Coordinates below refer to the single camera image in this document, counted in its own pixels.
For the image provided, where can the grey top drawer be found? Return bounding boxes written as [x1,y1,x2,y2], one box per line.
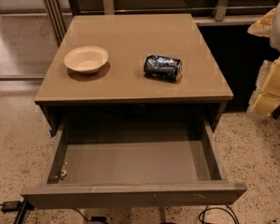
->
[21,118,246,209]

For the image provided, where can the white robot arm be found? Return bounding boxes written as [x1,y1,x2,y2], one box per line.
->
[246,2,280,119]

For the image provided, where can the grey drawer cabinet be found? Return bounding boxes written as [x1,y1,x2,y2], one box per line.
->
[35,14,232,131]

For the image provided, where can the small metal drawer lock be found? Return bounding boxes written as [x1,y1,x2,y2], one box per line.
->
[58,169,67,180]

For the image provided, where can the crushed blue soda can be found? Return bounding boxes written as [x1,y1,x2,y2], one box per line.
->
[144,55,182,82]

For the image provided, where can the white paper bowl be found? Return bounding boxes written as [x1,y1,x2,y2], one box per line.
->
[64,46,109,75]

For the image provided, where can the black power adapter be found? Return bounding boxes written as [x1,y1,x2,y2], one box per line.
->
[1,201,21,213]

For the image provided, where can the metal rail frame background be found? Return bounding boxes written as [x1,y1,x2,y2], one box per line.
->
[43,0,280,41]

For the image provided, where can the black cable right floor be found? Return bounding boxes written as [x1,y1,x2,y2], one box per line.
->
[198,204,241,224]

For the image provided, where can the black cable floor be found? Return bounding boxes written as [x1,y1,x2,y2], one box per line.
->
[198,204,241,224]
[72,208,108,224]

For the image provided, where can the black cable left floor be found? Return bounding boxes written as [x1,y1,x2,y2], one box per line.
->
[72,208,108,224]

